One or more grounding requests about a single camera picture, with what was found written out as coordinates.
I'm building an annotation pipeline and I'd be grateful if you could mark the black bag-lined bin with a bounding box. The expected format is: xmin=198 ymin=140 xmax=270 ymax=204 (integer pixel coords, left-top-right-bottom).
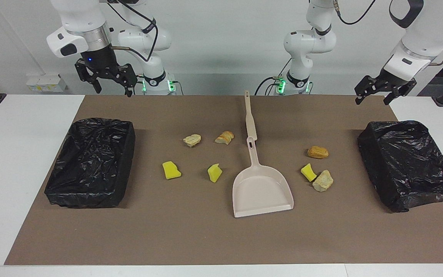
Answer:
xmin=44 ymin=118 xmax=136 ymax=209
xmin=357 ymin=120 xmax=443 ymax=213

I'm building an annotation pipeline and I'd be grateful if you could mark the large pale bread chunk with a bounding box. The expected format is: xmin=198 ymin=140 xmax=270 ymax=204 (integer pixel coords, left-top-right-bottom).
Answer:
xmin=312 ymin=170 xmax=334 ymax=192

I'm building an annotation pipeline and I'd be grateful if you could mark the large yellow sponge piece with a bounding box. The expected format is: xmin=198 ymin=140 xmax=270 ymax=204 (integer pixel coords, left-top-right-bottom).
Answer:
xmin=162 ymin=161 xmax=182 ymax=180

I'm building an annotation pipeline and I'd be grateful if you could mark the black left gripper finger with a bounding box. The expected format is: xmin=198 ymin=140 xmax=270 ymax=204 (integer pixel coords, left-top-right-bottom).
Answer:
xmin=383 ymin=85 xmax=409 ymax=106
xmin=354 ymin=75 xmax=380 ymax=105

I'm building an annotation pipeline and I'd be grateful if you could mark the beige plastic dustpan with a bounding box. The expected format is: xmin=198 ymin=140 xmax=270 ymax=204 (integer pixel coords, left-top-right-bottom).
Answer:
xmin=232 ymin=137 xmax=295 ymax=218

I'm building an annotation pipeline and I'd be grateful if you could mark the yellow sponge with green backing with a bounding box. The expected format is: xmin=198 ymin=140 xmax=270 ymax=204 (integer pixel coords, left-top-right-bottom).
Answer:
xmin=207 ymin=163 xmax=223 ymax=183

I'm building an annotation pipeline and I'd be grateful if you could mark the striped croissant piece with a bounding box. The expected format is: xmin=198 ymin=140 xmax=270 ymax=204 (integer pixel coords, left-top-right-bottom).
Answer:
xmin=215 ymin=131 xmax=235 ymax=145

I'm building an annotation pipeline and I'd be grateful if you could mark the brown table mat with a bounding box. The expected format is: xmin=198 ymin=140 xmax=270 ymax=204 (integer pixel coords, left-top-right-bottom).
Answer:
xmin=4 ymin=95 xmax=443 ymax=266

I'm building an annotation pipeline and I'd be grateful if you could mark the beige hand brush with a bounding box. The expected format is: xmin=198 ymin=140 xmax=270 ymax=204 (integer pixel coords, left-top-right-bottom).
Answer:
xmin=244 ymin=90 xmax=258 ymax=142

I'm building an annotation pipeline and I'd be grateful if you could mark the small pale bread chunk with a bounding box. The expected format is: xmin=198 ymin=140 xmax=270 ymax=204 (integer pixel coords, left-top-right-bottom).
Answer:
xmin=183 ymin=134 xmax=202 ymax=148

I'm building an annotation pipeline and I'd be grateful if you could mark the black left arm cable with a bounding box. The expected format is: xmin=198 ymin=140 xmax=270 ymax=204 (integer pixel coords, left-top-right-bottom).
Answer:
xmin=333 ymin=0 xmax=443 ymax=67

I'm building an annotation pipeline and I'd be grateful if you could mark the black left base cable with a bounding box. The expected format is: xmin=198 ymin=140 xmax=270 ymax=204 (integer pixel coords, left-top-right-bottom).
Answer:
xmin=254 ymin=76 xmax=283 ymax=96

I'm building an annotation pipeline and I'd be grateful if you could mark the small curved yellow sponge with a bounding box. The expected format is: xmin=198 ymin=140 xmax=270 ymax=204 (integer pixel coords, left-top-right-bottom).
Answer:
xmin=300 ymin=163 xmax=317 ymax=182

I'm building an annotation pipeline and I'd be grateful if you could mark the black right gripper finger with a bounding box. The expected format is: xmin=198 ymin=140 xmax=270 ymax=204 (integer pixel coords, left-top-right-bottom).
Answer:
xmin=75 ymin=60 xmax=103 ymax=94
xmin=117 ymin=63 xmax=138 ymax=98

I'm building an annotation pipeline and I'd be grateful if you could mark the white wall socket box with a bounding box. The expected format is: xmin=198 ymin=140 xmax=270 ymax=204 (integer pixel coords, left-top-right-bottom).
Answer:
xmin=26 ymin=74 xmax=68 ymax=93

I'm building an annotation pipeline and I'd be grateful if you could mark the brown bread roll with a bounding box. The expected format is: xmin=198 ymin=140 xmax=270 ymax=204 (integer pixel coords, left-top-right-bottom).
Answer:
xmin=307 ymin=145 xmax=329 ymax=159

